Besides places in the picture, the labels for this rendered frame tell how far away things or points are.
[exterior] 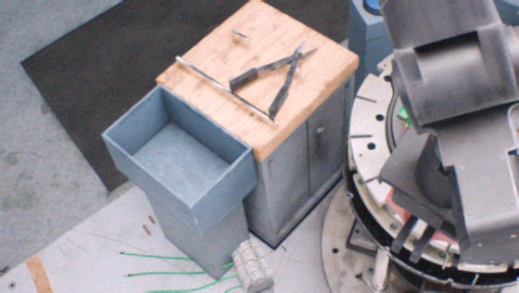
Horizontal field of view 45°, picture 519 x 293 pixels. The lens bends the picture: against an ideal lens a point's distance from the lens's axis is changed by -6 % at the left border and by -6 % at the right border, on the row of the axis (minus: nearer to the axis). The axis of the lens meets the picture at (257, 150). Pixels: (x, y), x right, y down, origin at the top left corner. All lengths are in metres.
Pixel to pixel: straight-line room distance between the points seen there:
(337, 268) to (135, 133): 0.36
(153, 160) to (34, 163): 1.38
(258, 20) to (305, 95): 0.15
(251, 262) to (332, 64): 0.32
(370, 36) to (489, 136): 0.59
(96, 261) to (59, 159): 1.17
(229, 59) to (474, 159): 0.53
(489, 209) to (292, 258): 0.66
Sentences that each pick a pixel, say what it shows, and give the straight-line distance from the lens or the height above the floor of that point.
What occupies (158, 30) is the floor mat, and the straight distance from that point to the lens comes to 2.48.
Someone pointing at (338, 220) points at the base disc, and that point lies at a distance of 1.05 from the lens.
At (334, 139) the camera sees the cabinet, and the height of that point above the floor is 0.90.
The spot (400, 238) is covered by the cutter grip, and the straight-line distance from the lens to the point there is 0.61.
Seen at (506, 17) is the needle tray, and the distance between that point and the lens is 1.02.
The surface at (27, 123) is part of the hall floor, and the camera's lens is 2.38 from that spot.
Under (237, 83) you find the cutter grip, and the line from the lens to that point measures 0.83.
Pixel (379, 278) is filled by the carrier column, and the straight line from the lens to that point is 0.95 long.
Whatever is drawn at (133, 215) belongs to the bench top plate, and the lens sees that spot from 1.12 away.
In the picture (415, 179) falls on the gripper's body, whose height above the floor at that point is 1.27.
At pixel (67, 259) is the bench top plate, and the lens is 1.12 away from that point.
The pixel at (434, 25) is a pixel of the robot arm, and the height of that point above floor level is 1.46.
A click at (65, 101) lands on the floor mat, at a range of 2.37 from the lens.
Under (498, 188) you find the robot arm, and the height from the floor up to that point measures 1.38.
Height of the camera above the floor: 1.73
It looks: 56 degrees down
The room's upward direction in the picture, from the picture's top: 9 degrees counter-clockwise
